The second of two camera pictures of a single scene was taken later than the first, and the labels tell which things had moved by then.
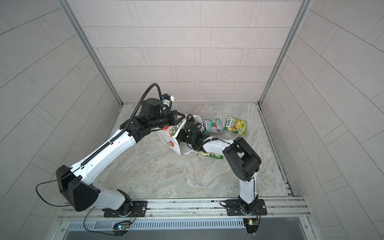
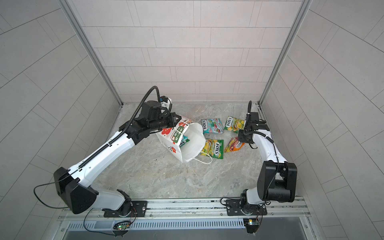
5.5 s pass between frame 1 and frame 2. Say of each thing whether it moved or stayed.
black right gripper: moved
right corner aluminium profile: stayed
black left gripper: stayed
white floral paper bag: moved
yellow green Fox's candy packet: stayed
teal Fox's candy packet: stayed
